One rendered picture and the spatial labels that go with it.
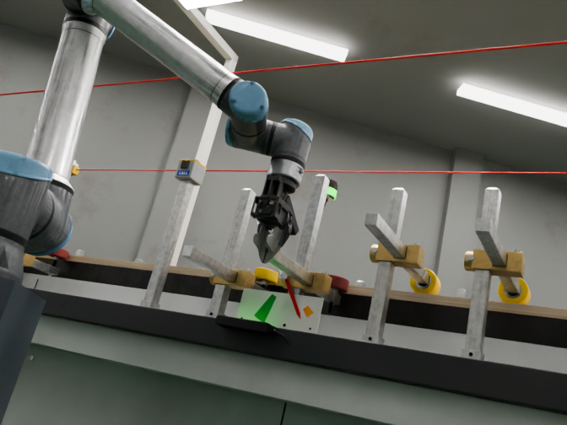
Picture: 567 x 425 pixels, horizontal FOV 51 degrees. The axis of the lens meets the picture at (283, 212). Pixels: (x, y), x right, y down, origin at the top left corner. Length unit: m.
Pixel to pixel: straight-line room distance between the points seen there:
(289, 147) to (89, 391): 1.25
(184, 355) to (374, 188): 4.43
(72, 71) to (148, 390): 1.09
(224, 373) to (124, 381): 0.57
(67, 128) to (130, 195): 4.21
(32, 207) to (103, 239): 4.34
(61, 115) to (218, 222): 4.18
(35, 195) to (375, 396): 0.92
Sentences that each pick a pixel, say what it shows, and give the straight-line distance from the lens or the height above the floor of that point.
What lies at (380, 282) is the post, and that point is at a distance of 1.59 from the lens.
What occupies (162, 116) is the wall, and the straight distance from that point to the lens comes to 6.07.
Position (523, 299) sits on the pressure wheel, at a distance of 1.74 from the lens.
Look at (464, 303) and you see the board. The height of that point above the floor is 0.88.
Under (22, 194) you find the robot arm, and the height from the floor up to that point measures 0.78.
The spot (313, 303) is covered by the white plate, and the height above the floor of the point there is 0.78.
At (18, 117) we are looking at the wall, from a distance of 6.26.
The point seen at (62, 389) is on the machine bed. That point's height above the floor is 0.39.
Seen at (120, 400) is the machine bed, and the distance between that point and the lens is 2.23.
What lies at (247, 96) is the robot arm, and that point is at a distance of 1.40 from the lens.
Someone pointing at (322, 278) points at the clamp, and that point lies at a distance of 1.65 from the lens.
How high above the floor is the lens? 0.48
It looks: 19 degrees up
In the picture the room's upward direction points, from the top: 14 degrees clockwise
